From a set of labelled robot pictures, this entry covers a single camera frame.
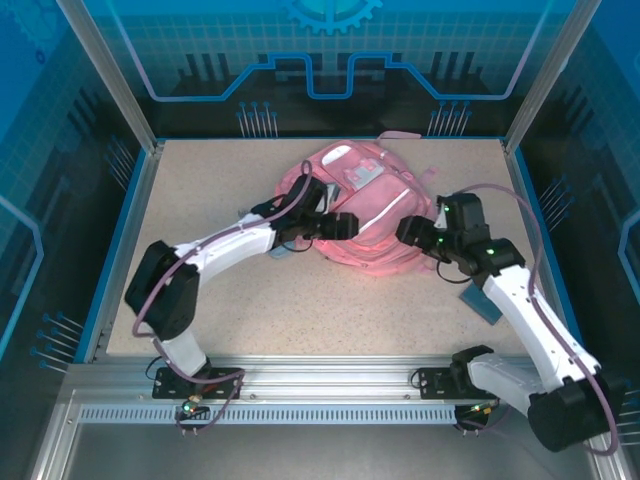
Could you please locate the pink backpack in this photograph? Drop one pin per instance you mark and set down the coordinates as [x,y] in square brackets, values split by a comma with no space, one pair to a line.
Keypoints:
[380,210]

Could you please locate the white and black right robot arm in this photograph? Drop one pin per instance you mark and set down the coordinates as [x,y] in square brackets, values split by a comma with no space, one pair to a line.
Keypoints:
[525,310]

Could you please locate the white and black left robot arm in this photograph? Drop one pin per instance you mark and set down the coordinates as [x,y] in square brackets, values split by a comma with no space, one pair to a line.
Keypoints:
[235,245]

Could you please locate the blue table edge strip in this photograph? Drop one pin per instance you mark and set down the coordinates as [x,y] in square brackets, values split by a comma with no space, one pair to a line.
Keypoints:
[126,210]
[536,210]

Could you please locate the blue printed acrylic panel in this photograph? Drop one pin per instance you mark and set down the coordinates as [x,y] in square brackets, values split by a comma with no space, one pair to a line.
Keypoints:
[325,115]

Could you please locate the metal bottom tray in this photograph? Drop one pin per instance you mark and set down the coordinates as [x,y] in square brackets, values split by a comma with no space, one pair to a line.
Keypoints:
[325,455]

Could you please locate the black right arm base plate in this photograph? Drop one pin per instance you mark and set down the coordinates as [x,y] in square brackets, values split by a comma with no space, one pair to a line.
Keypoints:
[432,382]

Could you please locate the aluminium front rail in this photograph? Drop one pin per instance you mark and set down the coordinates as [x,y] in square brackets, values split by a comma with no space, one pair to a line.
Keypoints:
[325,375]

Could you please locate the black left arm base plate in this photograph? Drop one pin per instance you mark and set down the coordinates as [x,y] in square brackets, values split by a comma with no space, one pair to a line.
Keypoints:
[222,374]

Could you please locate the aluminium frame post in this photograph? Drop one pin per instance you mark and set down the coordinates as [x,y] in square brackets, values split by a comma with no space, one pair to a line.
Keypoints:
[550,75]
[115,85]

